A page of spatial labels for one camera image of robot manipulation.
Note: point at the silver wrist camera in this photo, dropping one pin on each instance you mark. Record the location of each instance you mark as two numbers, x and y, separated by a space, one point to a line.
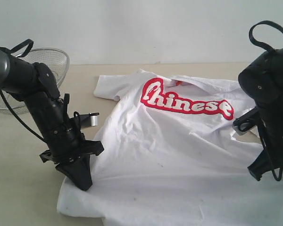
86 120
246 122

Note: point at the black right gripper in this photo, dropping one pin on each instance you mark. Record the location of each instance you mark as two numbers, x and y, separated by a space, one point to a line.
267 161

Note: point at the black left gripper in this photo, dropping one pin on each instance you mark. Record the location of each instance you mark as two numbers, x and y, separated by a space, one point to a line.
72 154

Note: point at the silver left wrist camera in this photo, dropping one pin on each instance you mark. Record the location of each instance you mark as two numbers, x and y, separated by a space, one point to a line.
86 120

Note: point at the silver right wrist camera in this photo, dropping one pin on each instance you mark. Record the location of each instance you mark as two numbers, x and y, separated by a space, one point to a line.
246 122

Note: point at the white t-shirt red lettering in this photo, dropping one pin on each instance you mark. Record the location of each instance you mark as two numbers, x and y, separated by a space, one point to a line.
170 158

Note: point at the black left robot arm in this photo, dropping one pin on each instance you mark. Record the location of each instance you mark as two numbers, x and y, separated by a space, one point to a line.
36 86

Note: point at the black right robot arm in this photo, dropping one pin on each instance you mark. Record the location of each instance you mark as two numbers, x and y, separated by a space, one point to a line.
262 80

